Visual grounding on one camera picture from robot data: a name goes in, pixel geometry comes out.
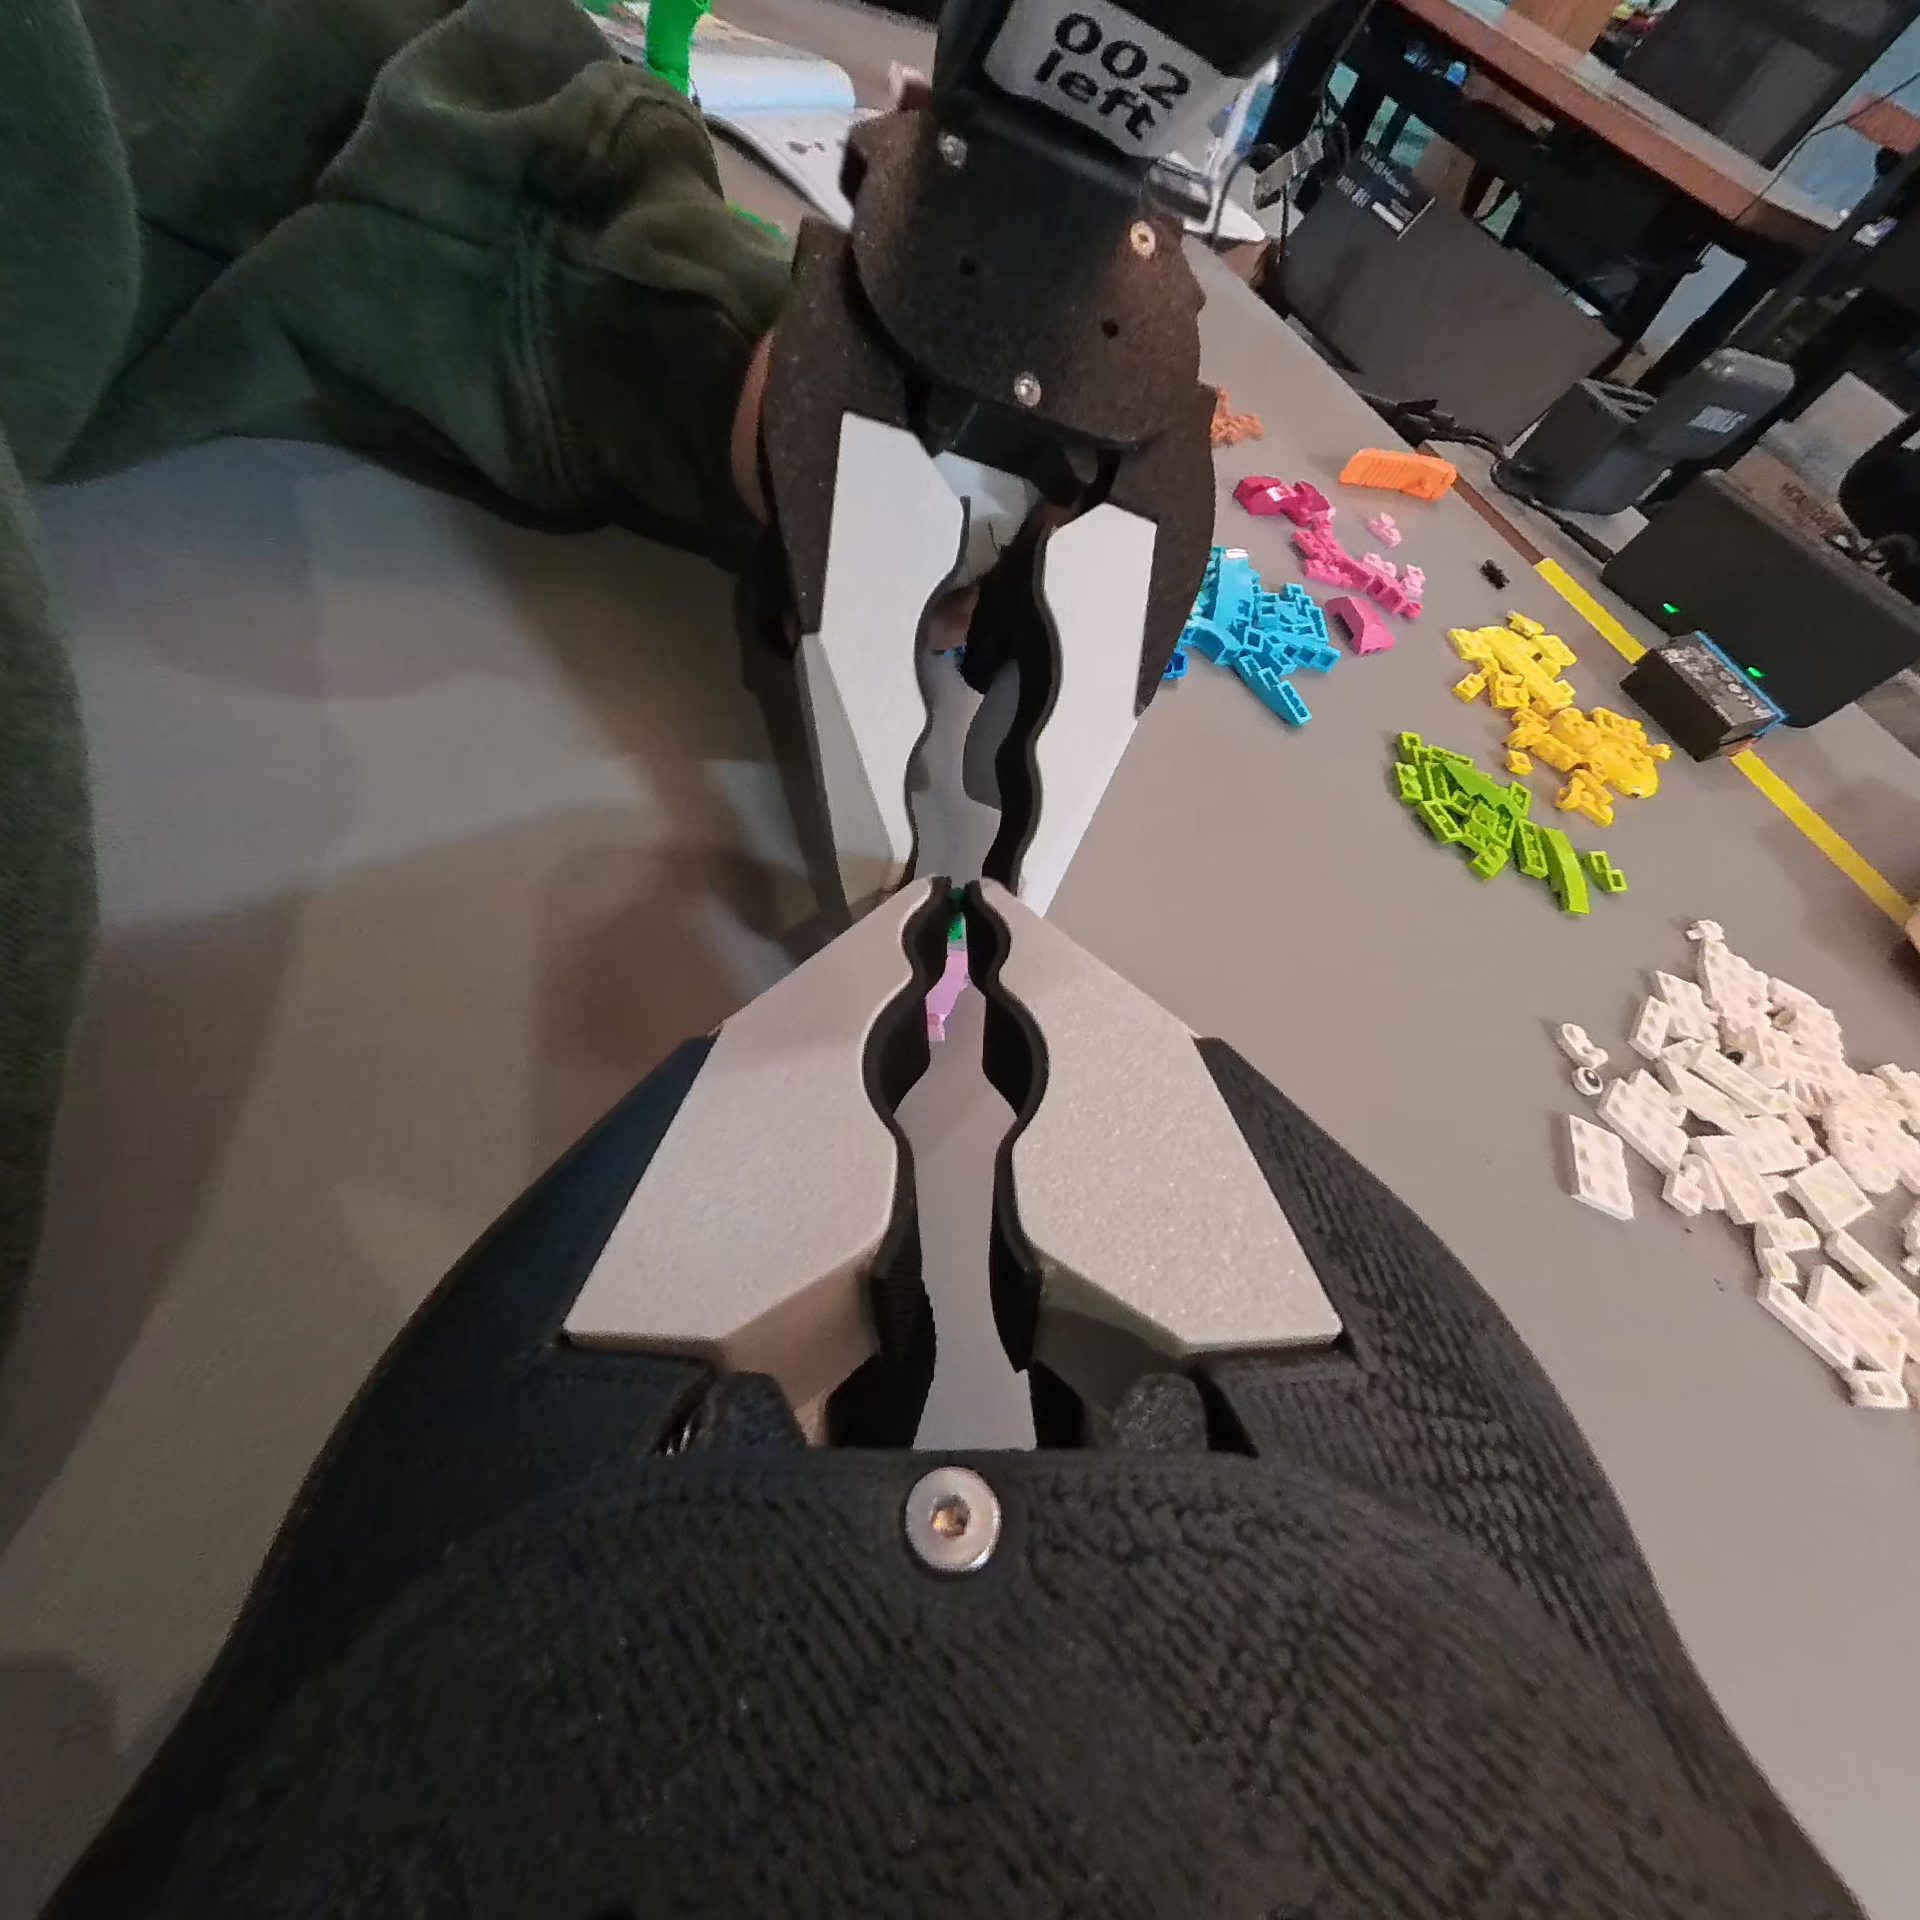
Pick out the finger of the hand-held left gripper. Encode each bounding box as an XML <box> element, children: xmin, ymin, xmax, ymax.
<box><xmin>791</xmin><ymin>410</ymin><xmax>973</xmax><ymax>923</ymax></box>
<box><xmin>976</xmin><ymin>504</ymin><xmax>1161</xmax><ymax>923</ymax></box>

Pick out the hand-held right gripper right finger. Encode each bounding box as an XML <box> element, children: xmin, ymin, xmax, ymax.
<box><xmin>966</xmin><ymin>882</ymin><xmax>1346</xmax><ymax>1415</ymax></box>

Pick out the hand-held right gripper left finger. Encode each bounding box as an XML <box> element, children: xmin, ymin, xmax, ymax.
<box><xmin>561</xmin><ymin>879</ymin><xmax>950</xmax><ymax>1424</ymax></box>

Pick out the person's left forearm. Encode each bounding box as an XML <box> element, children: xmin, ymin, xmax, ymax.
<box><xmin>0</xmin><ymin>0</ymin><xmax>797</xmax><ymax>545</ymax></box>

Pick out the pile of cyan lego pieces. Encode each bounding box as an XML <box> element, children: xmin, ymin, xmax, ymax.
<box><xmin>1170</xmin><ymin>547</ymin><xmax>1343</xmax><ymax>731</ymax></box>

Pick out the pile of magenta lego pieces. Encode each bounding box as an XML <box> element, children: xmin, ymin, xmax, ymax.
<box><xmin>1231</xmin><ymin>479</ymin><xmax>1429</xmax><ymax>659</ymax></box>

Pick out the pile of lime lego pieces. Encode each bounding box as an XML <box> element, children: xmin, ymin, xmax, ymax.
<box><xmin>1392</xmin><ymin>730</ymin><xmax>1632</xmax><ymax>919</ymax></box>

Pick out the lego flower build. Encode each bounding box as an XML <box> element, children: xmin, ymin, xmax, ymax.
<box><xmin>575</xmin><ymin>0</ymin><xmax>722</xmax><ymax>96</ymax></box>

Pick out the pile of yellow lego pieces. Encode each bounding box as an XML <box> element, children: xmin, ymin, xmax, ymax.
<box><xmin>1446</xmin><ymin>614</ymin><xmax>1673</xmax><ymax>827</ymax></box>

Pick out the pile of white lego pieces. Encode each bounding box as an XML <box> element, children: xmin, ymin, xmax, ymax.
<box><xmin>1552</xmin><ymin>919</ymin><xmax>1920</xmax><ymax>1413</ymax></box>

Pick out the person's left hand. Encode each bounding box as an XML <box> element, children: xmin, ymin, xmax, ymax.
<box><xmin>729</xmin><ymin>330</ymin><xmax>781</xmax><ymax>510</ymax></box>

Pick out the instruction booklet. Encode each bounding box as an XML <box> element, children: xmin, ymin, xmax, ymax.
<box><xmin>681</xmin><ymin>46</ymin><xmax>935</xmax><ymax>201</ymax></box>

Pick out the black case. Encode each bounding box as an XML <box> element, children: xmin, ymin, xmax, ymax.
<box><xmin>1282</xmin><ymin>151</ymin><xmax>1623</xmax><ymax>454</ymax></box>

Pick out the grey device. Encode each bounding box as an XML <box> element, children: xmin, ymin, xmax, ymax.
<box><xmin>1492</xmin><ymin>347</ymin><xmax>1797</xmax><ymax>521</ymax></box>

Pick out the blue-labelled black battery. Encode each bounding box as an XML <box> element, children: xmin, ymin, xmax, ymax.
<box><xmin>1621</xmin><ymin>631</ymin><xmax>1788</xmax><ymax>763</ymax></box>

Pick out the wooden side table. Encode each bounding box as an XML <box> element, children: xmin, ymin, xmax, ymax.
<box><xmin>1394</xmin><ymin>0</ymin><xmax>1920</xmax><ymax>275</ymax></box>

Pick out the black power box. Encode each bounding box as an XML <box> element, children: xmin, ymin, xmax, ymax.
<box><xmin>1601</xmin><ymin>471</ymin><xmax>1920</xmax><ymax>731</ymax></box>

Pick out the yellow tape strip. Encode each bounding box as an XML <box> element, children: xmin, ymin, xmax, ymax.
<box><xmin>1535</xmin><ymin>562</ymin><xmax>1920</xmax><ymax>926</ymax></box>

